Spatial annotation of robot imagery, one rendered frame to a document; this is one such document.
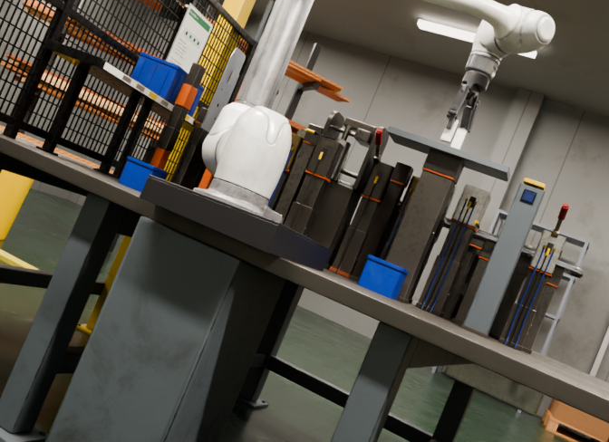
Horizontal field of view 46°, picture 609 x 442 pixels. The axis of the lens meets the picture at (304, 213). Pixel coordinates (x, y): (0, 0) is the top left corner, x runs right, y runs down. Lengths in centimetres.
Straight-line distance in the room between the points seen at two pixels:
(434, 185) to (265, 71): 59
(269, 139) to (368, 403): 68
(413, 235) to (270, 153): 55
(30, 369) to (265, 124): 87
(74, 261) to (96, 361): 29
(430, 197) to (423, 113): 679
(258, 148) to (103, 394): 69
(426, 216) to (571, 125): 660
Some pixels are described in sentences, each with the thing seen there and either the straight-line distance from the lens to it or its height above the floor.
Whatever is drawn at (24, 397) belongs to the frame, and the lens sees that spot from 203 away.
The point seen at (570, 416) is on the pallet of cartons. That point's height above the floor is 21.
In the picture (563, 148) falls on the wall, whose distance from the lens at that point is 858.
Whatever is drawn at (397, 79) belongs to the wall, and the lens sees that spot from 912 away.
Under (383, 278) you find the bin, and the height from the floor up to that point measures 74.
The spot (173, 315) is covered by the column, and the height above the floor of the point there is 48.
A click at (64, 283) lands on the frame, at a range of 197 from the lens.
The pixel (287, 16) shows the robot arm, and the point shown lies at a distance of 208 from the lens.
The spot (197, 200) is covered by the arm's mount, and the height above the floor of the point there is 75.
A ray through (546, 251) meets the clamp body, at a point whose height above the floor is 100.
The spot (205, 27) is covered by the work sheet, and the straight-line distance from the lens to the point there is 314.
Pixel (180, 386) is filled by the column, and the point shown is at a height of 34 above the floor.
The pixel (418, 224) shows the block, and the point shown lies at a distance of 212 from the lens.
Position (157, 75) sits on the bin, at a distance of 268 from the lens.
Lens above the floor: 75
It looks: 2 degrees up
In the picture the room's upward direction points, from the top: 23 degrees clockwise
